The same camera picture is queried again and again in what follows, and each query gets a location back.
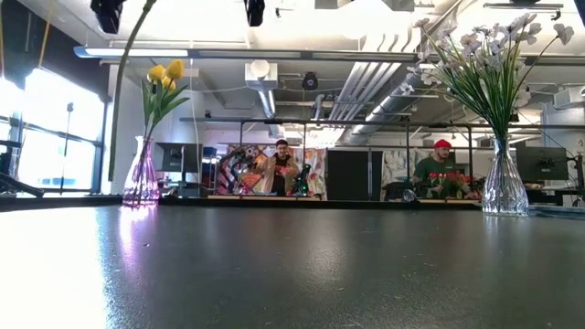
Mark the long green flower stem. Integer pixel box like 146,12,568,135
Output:
107,0,158,183

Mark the purple glass vase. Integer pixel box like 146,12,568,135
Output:
122,135,162,207

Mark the clear glass vase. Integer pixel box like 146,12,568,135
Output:
482,135,530,218

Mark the long ceiling light bar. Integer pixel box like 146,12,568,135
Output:
72,45,418,63

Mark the black computer monitor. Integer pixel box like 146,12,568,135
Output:
516,145,570,182
154,142,203,174

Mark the person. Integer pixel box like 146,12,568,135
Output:
255,138,301,197
410,138,479,200

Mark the colourful patterned tapestry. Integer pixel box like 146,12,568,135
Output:
217,143,328,198

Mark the black equipment stand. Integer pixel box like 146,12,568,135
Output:
0,139,46,198

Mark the black partition panel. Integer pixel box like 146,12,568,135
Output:
326,149,384,201

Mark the red flower bunch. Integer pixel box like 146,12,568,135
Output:
427,171,473,198

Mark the yellow hanging cable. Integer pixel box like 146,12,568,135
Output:
37,0,55,69

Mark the window with black frame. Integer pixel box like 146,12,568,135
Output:
0,68,107,196

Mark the black overhead frame rail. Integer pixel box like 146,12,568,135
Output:
180,117,585,132

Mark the silver ventilation duct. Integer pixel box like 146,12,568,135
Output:
346,68,429,145

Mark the white wall air unit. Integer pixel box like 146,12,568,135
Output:
552,85,585,110

